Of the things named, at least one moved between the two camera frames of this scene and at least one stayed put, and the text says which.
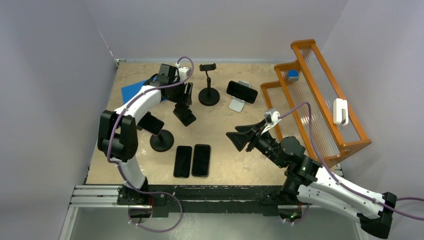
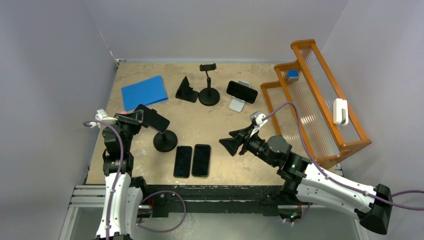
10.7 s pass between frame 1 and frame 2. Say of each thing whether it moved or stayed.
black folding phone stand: moved
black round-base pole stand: stayed
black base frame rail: stayed
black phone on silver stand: stayed
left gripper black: moved
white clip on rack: stayed
